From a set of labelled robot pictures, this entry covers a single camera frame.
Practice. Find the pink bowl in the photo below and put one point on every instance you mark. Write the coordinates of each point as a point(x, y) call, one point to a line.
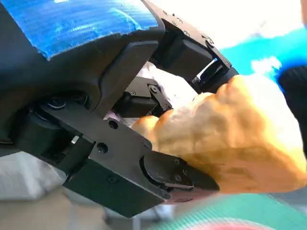
point(239, 226)

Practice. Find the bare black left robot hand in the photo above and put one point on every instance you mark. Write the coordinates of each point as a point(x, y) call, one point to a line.
point(72, 83)

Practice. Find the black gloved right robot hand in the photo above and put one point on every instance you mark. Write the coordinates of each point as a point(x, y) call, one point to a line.
point(297, 91)

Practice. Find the rectangular golden toast bread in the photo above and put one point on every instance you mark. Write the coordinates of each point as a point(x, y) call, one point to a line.
point(227, 134)

